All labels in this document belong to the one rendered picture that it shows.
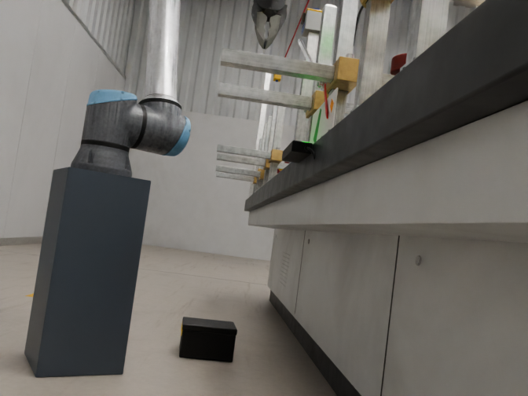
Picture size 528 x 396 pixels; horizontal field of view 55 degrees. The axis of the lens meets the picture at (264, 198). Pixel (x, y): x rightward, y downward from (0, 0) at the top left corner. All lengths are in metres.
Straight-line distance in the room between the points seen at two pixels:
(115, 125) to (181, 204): 7.32
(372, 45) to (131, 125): 0.96
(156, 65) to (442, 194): 1.41
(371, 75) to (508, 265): 0.38
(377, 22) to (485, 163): 0.51
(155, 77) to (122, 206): 0.48
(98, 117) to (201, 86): 7.62
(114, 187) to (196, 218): 7.34
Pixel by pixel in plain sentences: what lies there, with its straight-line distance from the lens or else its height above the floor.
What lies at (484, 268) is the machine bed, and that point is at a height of 0.48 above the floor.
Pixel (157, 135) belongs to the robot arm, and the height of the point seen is 0.76.
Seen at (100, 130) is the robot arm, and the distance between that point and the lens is 1.66.
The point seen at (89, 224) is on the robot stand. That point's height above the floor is 0.44.
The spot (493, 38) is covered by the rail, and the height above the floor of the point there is 0.66.
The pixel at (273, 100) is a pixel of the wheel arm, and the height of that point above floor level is 0.83.
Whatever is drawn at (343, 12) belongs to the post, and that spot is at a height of 1.00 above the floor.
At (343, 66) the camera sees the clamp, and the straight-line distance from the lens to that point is 1.11.
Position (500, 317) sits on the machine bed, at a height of 0.41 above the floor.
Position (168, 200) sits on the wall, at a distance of 8.98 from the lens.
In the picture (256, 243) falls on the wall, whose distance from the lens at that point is 8.87.
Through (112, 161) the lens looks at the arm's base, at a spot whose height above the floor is 0.64.
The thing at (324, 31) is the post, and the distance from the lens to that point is 1.47.
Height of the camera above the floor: 0.49
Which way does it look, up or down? 4 degrees up
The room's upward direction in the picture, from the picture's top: 8 degrees clockwise
